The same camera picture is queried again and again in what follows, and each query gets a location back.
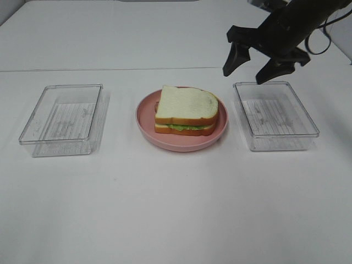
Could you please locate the clear plastic bread tray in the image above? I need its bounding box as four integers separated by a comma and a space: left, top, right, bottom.
233, 81, 320, 152

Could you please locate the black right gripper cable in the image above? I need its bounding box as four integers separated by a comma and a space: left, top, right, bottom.
304, 0, 352, 56

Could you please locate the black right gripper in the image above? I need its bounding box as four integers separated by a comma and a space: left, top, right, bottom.
222, 1, 351, 85

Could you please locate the clear plastic ingredient tray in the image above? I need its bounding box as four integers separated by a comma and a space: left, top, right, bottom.
19, 84, 104, 157

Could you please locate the pink round plate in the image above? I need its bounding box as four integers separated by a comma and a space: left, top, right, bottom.
136, 90, 228, 152

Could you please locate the green lettuce leaf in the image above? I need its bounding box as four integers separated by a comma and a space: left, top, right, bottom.
166, 124, 206, 131

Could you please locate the toast bread slice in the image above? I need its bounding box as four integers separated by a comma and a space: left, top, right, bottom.
155, 123, 216, 136
155, 85, 218, 126

